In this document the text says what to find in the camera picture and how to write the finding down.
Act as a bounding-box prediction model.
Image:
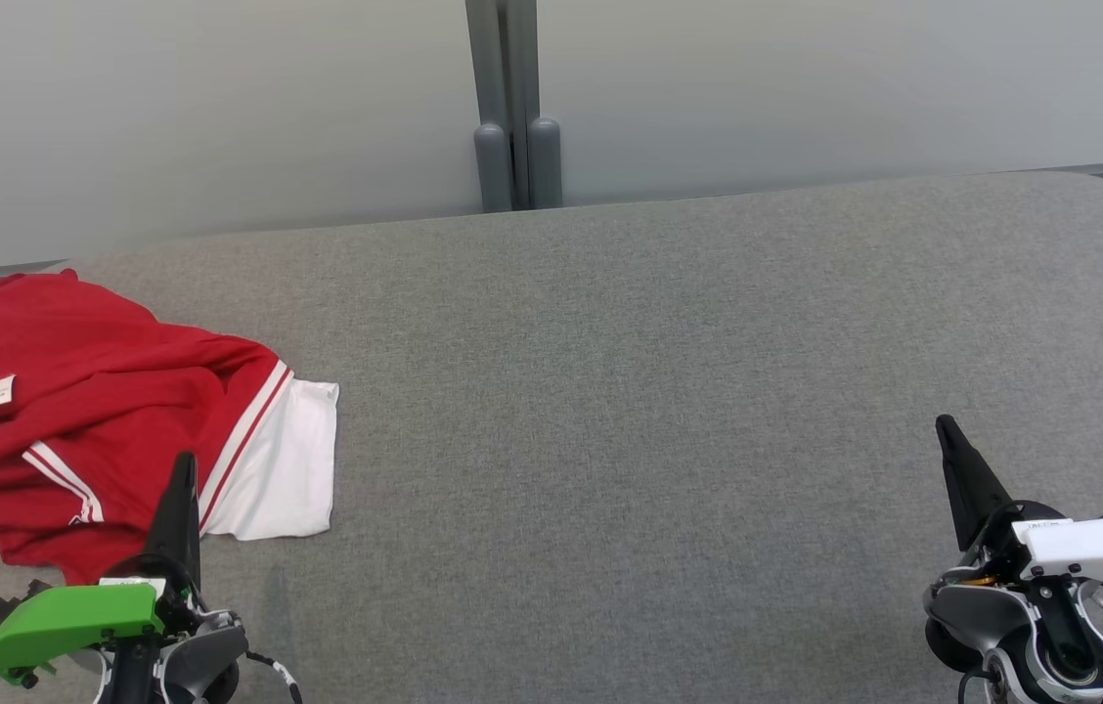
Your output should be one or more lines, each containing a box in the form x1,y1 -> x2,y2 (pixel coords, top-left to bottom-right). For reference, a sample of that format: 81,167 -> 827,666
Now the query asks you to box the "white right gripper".
936,414 -> 1103,588

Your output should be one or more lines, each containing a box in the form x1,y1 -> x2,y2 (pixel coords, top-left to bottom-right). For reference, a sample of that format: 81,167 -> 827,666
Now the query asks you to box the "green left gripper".
0,451 -> 220,704

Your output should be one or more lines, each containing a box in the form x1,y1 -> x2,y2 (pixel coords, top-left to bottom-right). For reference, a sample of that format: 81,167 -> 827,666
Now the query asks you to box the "red white basketball jersey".
0,270 -> 340,586

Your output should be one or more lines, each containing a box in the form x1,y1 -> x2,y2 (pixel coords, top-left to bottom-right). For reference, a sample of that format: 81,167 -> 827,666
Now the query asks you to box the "black white striped cable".
243,649 -> 304,704

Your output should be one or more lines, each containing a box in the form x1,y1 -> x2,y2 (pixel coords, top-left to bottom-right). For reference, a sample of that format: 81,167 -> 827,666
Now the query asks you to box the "grey partition post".
510,0 -> 564,210
465,0 -> 514,213

